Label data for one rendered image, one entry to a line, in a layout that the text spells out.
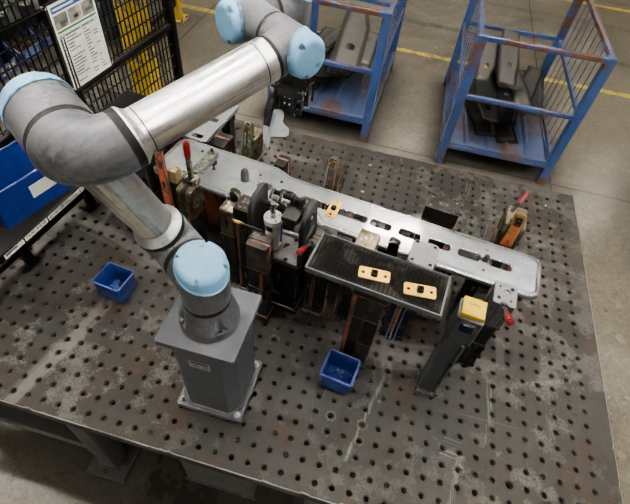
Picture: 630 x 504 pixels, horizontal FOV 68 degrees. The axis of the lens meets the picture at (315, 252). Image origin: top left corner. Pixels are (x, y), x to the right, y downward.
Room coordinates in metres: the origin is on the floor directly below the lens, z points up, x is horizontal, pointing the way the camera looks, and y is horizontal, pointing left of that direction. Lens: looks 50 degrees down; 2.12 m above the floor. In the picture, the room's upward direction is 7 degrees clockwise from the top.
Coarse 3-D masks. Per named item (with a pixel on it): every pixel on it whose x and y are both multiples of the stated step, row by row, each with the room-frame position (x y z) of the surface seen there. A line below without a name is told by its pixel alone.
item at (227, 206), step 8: (224, 208) 1.02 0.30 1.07; (232, 208) 1.03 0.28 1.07; (224, 216) 1.02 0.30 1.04; (232, 216) 1.01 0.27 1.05; (224, 224) 1.02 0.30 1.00; (232, 224) 1.01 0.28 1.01; (224, 232) 1.02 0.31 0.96; (232, 232) 1.01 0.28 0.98; (224, 240) 1.03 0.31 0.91; (232, 240) 1.02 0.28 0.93; (232, 248) 1.02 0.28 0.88; (232, 256) 1.02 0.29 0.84; (232, 264) 1.02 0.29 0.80; (232, 272) 1.02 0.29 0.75; (232, 280) 1.01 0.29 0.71
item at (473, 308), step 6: (468, 300) 0.72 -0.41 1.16; (474, 300) 0.72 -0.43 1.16; (480, 300) 0.72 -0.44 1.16; (462, 306) 0.70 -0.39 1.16; (468, 306) 0.70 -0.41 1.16; (474, 306) 0.70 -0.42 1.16; (480, 306) 0.70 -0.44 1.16; (486, 306) 0.71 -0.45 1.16; (462, 312) 0.68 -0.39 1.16; (468, 312) 0.68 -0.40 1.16; (474, 312) 0.68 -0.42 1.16; (480, 312) 0.69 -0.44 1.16; (474, 318) 0.67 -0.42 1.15; (480, 318) 0.67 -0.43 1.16
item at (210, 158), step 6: (210, 150) 1.28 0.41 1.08; (204, 156) 1.26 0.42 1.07; (210, 156) 1.26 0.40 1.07; (216, 156) 1.28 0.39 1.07; (198, 162) 1.22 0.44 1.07; (204, 162) 1.23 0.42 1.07; (210, 162) 1.24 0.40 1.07; (216, 162) 1.28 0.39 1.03; (198, 168) 1.19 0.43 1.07; (204, 168) 1.20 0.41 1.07; (198, 174) 1.16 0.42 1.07; (186, 180) 1.14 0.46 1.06; (192, 180) 1.13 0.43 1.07
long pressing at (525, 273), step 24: (192, 144) 1.41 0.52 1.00; (216, 168) 1.29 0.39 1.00; (240, 168) 1.31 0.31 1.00; (264, 168) 1.32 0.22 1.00; (216, 192) 1.16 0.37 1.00; (312, 192) 1.23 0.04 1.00; (336, 192) 1.25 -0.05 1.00; (336, 216) 1.12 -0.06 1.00; (384, 216) 1.15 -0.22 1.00; (408, 216) 1.17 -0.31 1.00; (384, 240) 1.04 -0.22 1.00; (408, 240) 1.05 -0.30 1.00; (456, 240) 1.08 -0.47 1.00; (480, 240) 1.10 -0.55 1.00; (456, 264) 0.98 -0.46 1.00; (480, 264) 0.99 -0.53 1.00; (528, 264) 1.01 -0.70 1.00; (528, 288) 0.91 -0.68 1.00
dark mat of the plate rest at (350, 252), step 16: (336, 240) 0.87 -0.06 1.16; (320, 256) 0.80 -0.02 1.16; (336, 256) 0.81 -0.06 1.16; (352, 256) 0.82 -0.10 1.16; (368, 256) 0.82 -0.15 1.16; (384, 256) 0.83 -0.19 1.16; (336, 272) 0.76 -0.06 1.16; (352, 272) 0.76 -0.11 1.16; (400, 272) 0.78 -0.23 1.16; (416, 272) 0.79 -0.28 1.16; (368, 288) 0.72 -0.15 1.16; (384, 288) 0.72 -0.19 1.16; (400, 288) 0.73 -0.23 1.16; (416, 304) 0.69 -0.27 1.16; (432, 304) 0.69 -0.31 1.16
